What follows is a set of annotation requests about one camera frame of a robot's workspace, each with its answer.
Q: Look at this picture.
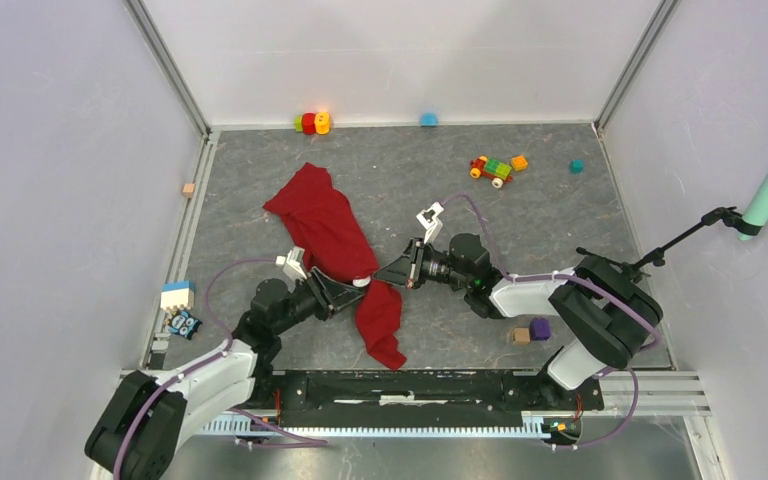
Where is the orange toy brick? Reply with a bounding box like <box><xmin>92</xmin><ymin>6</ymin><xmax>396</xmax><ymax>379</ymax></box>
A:
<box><xmin>510</xmin><ymin>155</ymin><xmax>529</xmax><ymax>172</ymax></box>

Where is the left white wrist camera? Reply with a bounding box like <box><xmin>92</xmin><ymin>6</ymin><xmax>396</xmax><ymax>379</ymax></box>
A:
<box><xmin>275</xmin><ymin>246</ymin><xmax>309</xmax><ymax>281</ymax></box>

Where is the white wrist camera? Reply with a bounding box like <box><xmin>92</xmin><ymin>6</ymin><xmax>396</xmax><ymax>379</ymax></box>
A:
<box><xmin>416</xmin><ymin>202</ymin><xmax>444</xmax><ymax>244</ymax></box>
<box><xmin>275</xmin><ymin>246</ymin><xmax>309</xmax><ymax>281</ymax></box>

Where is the blue owl toy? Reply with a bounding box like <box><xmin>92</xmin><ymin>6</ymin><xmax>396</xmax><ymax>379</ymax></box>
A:
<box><xmin>166</xmin><ymin>310</ymin><xmax>203</xmax><ymax>340</ymax></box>

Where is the colourful toy brick car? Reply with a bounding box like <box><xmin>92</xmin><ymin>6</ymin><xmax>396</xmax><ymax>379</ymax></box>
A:
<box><xmin>469</xmin><ymin>156</ymin><xmax>513</xmax><ymax>189</ymax></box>

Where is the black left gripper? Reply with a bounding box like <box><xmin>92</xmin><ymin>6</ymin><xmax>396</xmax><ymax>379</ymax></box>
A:
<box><xmin>272</xmin><ymin>266</ymin><xmax>364</xmax><ymax>335</ymax></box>

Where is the red garment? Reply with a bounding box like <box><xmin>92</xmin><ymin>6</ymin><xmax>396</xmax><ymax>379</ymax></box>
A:
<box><xmin>263</xmin><ymin>163</ymin><xmax>406</xmax><ymax>370</ymax></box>

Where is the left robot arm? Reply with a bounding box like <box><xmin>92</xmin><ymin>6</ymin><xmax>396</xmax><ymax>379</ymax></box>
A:
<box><xmin>84</xmin><ymin>267</ymin><xmax>371</xmax><ymax>479</ymax></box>

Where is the green red orange toy stack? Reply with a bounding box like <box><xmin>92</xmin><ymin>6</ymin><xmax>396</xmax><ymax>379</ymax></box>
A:
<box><xmin>294</xmin><ymin>111</ymin><xmax>332</xmax><ymax>135</ymax></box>

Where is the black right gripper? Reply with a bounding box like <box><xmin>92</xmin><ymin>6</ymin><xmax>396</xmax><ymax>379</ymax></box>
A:
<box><xmin>373</xmin><ymin>237</ymin><xmax>471</xmax><ymax>290</ymax></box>

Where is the blue white block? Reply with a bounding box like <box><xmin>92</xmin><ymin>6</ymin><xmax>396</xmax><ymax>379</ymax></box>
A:
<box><xmin>159</xmin><ymin>280</ymin><xmax>195</xmax><ymax>313</ymax></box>

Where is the purple cube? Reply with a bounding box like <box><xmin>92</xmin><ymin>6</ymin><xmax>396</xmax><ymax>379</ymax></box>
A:
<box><xmin>529</xmin><ymin>317</ymin><xmax>552</xmax><ymax>341</ymax></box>

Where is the blue dome block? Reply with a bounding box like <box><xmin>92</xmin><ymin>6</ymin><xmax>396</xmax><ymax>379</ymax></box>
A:
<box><xmin>418</xmin><ymin>112</ymin><xmax>439</xmax><ymax>128</ymax></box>

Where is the small wooden cube on rail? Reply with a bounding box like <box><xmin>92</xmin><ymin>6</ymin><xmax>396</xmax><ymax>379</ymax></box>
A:
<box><xmin>181</xmin><ymin>183</ymin><xmax>196</xmax><ymax>199</ymax></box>

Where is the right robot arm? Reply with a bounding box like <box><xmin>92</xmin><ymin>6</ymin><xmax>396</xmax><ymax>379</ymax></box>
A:
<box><xmin>373</xmin><ymin>233</ymin><xmax>663</xmax><ymax>408</ymax></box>

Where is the teal cube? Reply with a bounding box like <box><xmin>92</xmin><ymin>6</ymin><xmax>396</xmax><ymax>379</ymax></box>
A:
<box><xmin>569</xmin><ymin>159</ymin><xmax>585</xmax><ymax>174</ymax></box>

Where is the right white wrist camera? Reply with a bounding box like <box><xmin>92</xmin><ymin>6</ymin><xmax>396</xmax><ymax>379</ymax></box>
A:
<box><xmin>416</xmin><ymin>202</ymin><xmax>444</xmax><ymax>244</ymax></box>

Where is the tan wooden cube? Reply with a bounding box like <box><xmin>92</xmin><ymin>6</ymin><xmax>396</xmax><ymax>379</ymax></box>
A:
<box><xmin>512</xmin><ymin>327</ymin><xmax>531</xmax><ymax>346</ymax></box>

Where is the black mini tripod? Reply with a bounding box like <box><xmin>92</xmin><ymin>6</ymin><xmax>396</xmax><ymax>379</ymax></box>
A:
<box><xmin>576</xmin><ymin>206</ymin><xmax>762</xmax><ymax>275</ymax></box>

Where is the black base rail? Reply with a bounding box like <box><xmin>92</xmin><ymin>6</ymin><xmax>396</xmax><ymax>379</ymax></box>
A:
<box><xmin>234</xmin><ymin>369</ymin><xmax>605</xmax><ymax>428</ymax></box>

